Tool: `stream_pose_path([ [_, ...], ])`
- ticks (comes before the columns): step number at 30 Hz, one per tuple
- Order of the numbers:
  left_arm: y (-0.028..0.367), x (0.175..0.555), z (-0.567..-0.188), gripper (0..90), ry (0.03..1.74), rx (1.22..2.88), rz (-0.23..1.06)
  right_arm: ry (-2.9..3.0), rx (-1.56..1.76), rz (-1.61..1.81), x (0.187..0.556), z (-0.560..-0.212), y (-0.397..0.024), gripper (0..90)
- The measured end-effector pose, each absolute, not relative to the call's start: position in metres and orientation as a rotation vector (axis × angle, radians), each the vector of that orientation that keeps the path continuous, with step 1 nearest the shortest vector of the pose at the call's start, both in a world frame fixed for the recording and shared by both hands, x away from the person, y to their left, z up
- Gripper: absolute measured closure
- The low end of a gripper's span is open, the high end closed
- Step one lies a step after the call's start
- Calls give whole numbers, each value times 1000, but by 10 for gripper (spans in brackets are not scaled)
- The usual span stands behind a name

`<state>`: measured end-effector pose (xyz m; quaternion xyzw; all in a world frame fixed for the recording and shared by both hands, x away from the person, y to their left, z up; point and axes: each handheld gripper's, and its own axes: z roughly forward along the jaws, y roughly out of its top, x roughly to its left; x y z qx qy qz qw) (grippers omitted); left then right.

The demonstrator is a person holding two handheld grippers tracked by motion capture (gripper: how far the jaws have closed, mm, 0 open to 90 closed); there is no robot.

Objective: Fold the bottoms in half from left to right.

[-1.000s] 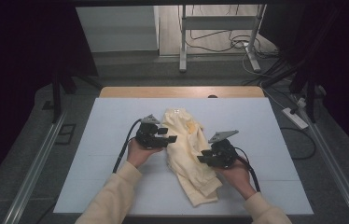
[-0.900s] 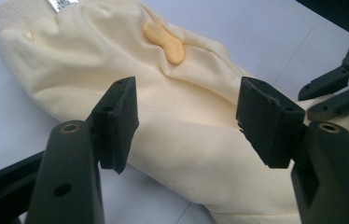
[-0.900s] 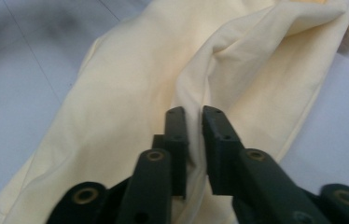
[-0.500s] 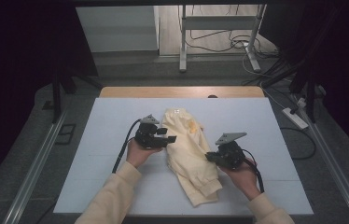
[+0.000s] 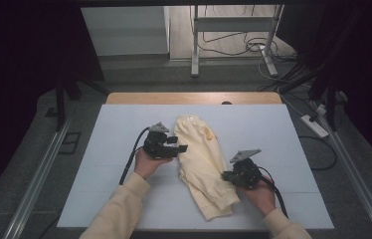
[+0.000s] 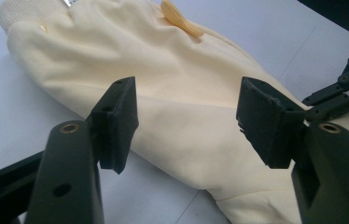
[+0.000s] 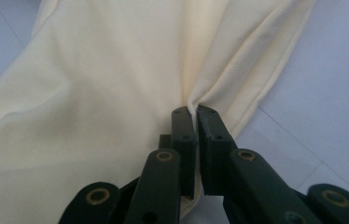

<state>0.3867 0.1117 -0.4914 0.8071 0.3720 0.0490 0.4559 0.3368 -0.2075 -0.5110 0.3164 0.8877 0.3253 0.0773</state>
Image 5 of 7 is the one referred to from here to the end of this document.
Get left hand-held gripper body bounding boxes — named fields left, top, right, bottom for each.
left=142, top=121, right=180, bottom=159

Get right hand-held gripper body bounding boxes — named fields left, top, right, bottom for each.
left=228, top=148, right=263, bottom=191

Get cream baby pants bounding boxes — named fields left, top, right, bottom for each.
left=173, top=115, right=241, bottom=222

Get person's left hand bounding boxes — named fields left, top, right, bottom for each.
left=133, top=146, right=174, bottom=181

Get person's right hand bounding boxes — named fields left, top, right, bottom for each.
left=236, top=176, right=278, bottom=218

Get white table mat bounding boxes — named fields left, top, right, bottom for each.
left=57, top=104, right=335, bottom=231

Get white power strip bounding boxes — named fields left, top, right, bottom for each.
left=299, top=114, right=330, bottom=139

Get black metal stand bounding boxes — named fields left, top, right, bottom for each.
left=54, top=64, right=109, bottom=132
left=278, top=61, right=351, bottom=132

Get white panel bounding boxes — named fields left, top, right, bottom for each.
left=81, top=6, right=171, bottom=57

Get white metal stand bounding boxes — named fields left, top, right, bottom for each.
left=190, top=4, right=286, bottom=79

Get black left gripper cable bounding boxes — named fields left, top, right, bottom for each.
left=118, top=126, right=151, bottom=186

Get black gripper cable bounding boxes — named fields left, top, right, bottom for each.
left=258, top=165, right=289, bottom=219
left=118, top=126, right=151, bottom=186

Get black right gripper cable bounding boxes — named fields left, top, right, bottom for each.
left=258, top=165, right=289, bottom=219

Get black floor cable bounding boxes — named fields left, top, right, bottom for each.
left=297, top=134, right=338, bottom=172

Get aluminium rail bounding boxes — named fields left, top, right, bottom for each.
left=312, top=99, right=372, bottom=239
left=3, top=119, right=73, bottom=239

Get tangle of floor cables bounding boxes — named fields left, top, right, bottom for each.
left=196, top=31, right=298, bottom=65

